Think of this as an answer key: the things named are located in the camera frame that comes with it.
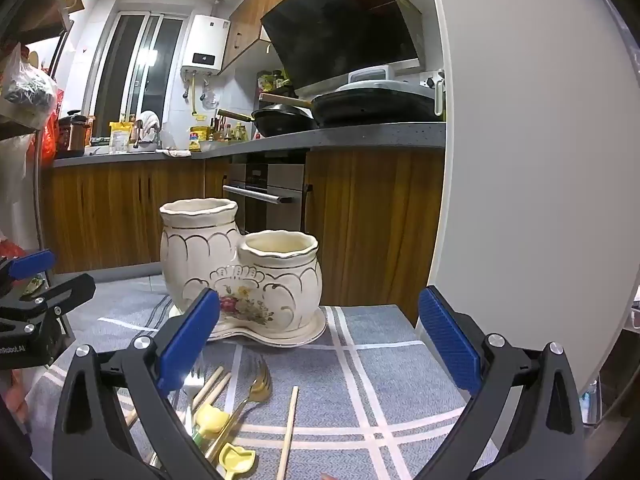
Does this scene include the wooden upper cabinets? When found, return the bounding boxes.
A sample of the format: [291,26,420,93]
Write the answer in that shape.
[220,0,371,73]

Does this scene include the white water heater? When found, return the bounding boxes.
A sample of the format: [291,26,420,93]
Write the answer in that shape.
[181,14,231,76]

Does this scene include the green-handled yellow tulip utensil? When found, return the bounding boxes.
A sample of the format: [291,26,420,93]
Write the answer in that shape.
[191,403,232,447]

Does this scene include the white refrigerator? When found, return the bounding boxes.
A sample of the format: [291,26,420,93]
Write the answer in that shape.
[425,0,640,396]

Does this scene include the group of condiment bottles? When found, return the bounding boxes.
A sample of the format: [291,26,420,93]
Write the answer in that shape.
[209,116,251,142]

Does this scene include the grey pan lid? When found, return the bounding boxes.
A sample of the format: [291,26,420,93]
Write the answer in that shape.
[334,79,437,95]

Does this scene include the wooden lower cabinets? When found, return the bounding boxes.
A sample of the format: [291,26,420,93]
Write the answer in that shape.
[42,150,446,326]

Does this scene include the black range hood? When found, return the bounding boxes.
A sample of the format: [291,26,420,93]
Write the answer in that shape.
[260,0,423,98]

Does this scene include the built-in steel oven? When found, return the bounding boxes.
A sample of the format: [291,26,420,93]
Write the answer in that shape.
[222,152,307,233]

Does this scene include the dark red pressure cooker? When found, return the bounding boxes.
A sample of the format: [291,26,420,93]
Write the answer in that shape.
[57,109,93,158]

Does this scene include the black wok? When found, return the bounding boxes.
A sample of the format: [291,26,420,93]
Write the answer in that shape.
[217,105,318,138]

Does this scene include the clear bag of greens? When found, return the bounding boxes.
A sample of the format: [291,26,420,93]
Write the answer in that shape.
[0,42,60,131]

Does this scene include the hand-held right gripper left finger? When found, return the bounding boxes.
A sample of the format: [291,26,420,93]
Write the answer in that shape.
[52,287,223,480]

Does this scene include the wooden cabinets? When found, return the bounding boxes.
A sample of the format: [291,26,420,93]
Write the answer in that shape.
[220,0,371,73]
[42,150,446,326]

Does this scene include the large red plastic bag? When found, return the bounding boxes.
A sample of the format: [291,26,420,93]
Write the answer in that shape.
[37,89,65,168]

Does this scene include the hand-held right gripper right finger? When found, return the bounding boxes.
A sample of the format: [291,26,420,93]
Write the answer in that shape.
[415,286,586,480]

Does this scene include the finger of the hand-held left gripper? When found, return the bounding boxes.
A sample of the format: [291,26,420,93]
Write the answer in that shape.
[0,273,97,333]
[0,249,56,301]

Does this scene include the white plastic bag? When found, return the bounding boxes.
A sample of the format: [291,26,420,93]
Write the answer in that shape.
[0,132,38,241]

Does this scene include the white cloth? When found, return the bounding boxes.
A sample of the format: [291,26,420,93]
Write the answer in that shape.
[137,110,161,141]

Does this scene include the grey checked cloth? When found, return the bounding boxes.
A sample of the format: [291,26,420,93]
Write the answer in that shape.
[25,292,483,480]

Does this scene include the white kitchen appliance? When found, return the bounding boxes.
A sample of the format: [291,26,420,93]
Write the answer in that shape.
[347,65,397,84]

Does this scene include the large black frying pan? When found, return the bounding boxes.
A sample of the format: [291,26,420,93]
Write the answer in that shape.
[258,87,443,128]

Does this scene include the cream ceramic double utensil holder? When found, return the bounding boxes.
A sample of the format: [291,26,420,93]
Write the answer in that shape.
[159,198,328,348]

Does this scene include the gold fork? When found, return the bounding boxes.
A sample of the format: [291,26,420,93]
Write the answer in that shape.
[204,354,274,465]

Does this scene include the metal shelf rack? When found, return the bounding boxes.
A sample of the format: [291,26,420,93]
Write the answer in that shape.
[0,0,76,281]

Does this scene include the grey kitchen countertop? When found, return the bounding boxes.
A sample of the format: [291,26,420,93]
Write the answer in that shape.
[52,121,447,168]

